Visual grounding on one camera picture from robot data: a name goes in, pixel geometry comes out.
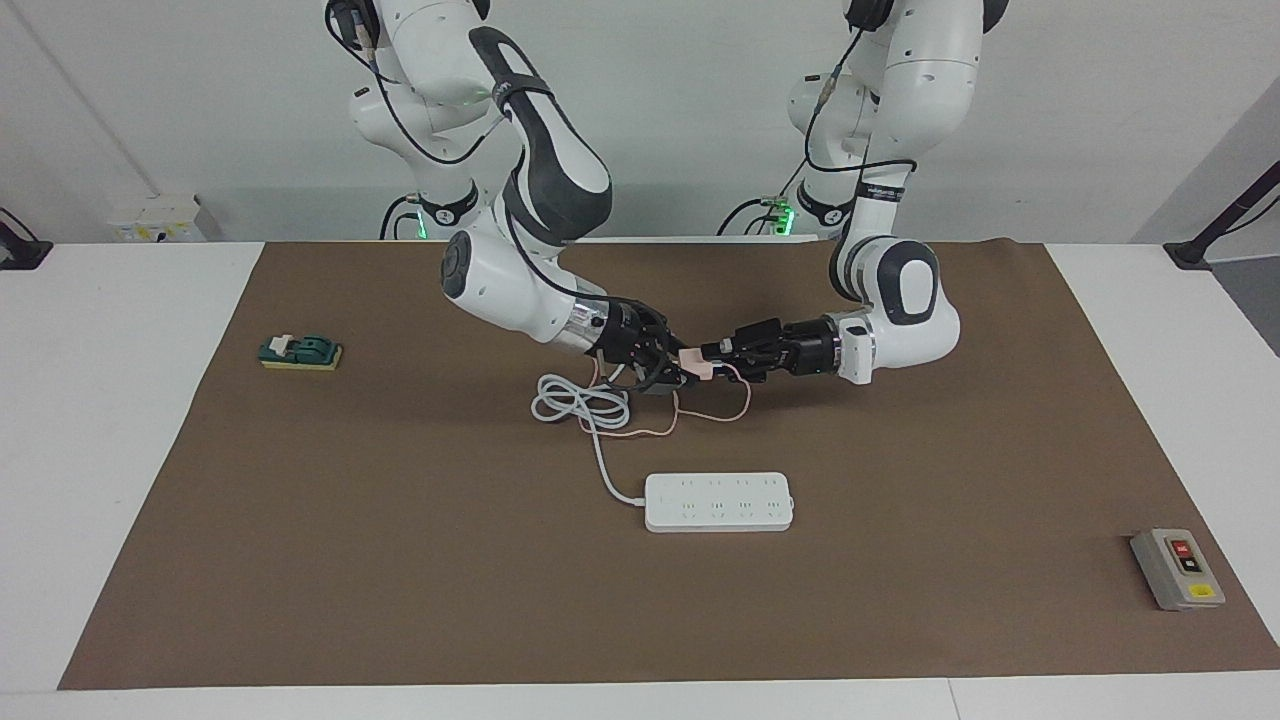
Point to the small black clamp mount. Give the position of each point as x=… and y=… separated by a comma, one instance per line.
x=20, y=250

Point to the brown table mat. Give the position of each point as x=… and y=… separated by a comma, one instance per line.
x=900, y=500

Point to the grey push-button switch box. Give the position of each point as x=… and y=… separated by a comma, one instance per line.
x=1177, y=568

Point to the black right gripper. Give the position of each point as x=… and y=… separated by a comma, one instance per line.
x=625, y=330

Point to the black clamp stand with pole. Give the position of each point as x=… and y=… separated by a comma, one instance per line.
x=1225, y=215

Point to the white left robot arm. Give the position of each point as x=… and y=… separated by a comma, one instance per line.
x=900, y=300

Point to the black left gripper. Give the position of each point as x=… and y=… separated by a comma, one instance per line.
x=810, y=347

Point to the white wall socket box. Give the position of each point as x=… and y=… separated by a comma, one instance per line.
x=160, y=220

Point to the green knife switch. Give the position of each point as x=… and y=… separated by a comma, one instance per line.
x=300, y=351

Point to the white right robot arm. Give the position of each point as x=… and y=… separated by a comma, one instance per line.
x=540, y=180

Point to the pink charger adapter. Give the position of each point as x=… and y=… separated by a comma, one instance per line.
x=696, y=363

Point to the white power strip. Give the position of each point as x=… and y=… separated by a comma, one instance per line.
x=718, y=502

